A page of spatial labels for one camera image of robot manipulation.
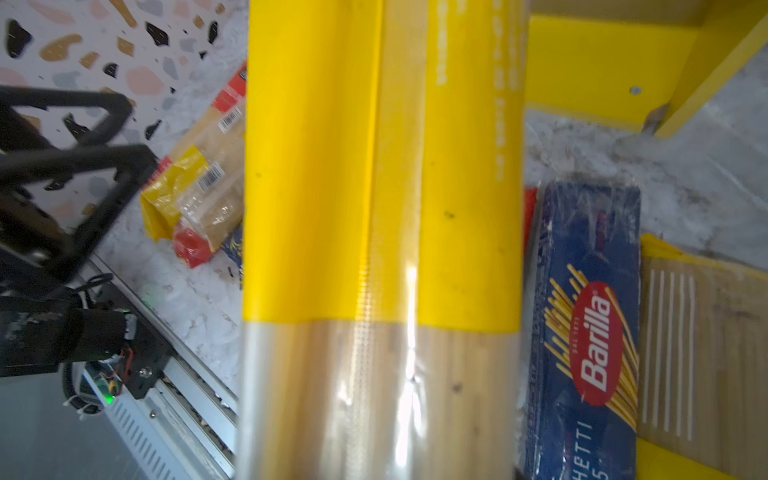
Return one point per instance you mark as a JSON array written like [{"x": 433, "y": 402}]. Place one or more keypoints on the clear yellow spaghetti bag left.
[{"x": 200, "y": 184}]

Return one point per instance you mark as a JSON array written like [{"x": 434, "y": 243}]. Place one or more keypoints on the blue Barilla spaghetti box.
[{"x": 583, "y": 390}]

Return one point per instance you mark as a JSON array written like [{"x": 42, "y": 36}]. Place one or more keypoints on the red top spaghetti bag far-left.
[{"x": 188, "y": 247}]

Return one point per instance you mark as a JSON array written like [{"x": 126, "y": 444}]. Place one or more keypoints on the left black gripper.
[{"x": 38, "y": 257}]

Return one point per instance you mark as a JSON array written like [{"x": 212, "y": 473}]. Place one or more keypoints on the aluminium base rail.
[{"x": 183, "y": 425}]

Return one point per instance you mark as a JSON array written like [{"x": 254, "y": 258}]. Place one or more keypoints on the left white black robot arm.
[{"x": 44, "y": 322}]

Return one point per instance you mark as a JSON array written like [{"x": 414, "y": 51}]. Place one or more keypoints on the yellow top spaghetti bag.
[{"x": 383, "y": 240}]

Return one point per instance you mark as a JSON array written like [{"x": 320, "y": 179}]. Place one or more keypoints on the yellow shelf pink blue boards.
[{"x": 639, "y": 66}]

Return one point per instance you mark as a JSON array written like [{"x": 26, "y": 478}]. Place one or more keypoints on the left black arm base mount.
[{"x": 145, "y": 353}]

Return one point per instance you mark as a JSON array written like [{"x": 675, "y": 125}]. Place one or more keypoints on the dark blue spaghetti bag left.
[{"x": 233, "y": 249}]

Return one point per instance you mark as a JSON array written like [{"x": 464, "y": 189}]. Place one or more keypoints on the yellow Statime spaghetti bag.
[{"x": 703, "y": 349}]

